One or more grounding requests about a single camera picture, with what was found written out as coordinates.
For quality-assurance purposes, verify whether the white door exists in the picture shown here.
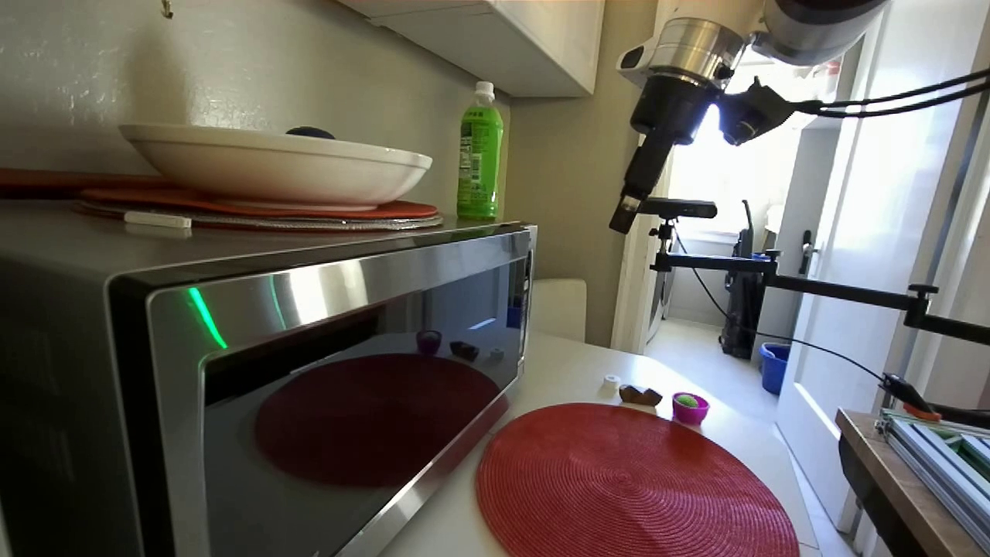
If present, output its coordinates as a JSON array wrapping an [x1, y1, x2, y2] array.
[[753, 126, 841, 366], [776, 0, 990, 536]]

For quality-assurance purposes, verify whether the microwave door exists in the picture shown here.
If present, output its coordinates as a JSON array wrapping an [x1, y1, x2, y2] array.
[[147, 226, 537, 557]]

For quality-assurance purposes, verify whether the stainless steel microwave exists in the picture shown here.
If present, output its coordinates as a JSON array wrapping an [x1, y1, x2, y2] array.
[[0, 200, 538, 557]]

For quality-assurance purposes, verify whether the window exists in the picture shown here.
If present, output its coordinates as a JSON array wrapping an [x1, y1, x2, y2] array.
[[668, 60, 801, 235]]

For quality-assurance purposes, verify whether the green plastic bottle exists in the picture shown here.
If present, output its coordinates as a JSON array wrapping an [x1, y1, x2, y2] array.
[[456, 81, 504, 222]]

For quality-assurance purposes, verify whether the black vacuum cleaner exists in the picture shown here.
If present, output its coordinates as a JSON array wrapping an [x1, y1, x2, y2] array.
[[719, 199, 768, 361]]

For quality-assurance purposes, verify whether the blue bucket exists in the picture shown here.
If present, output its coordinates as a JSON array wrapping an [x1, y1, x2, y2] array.
[[759, 342, 792, 396]]

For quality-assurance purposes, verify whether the red round placemat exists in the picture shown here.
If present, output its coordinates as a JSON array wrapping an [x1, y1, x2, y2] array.
[[80, 186, 439, 220]]

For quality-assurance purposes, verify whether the small brown object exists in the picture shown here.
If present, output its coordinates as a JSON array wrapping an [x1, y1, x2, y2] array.
[[618, 384, 664, 408]]

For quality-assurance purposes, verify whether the magenta small cup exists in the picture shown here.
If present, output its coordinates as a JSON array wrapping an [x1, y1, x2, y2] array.
[[671, 391, 711, 425]]

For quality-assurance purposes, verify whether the silver round mat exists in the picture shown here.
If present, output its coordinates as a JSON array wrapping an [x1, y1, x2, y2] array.
[[74, 200, 445, 232]]

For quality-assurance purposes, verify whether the orange black clamp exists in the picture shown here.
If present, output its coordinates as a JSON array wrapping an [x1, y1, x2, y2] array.
[[880, 373, 944, 423]]

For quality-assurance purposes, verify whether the large red woven placemat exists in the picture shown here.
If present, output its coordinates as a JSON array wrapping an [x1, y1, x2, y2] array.
[[475, 402, 801, 557]]

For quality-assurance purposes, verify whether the white ceramic bowl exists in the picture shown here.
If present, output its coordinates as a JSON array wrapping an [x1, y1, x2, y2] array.
[[118, 124, 434, 212]]

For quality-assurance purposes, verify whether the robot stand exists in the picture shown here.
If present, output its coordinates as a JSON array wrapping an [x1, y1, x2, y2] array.
[[835, 408, 990, 557]]

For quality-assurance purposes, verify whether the small white bar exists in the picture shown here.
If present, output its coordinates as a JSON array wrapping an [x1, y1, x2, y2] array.
[[124, 210, 193, 230]]

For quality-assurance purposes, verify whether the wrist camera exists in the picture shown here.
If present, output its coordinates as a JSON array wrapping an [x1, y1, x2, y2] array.
[[715, 77, 799, 147]]

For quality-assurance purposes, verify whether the white wall cabinet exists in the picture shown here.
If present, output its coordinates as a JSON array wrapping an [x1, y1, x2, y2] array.
[[336, 0, 606, 98]]

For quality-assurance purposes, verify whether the camera on mount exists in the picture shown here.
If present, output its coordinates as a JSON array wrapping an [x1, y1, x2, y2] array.
[[638, 197, 990, 347]]

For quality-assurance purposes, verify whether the black cable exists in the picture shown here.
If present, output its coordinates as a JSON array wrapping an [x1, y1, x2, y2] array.
[[671, 226, 887, 381]]

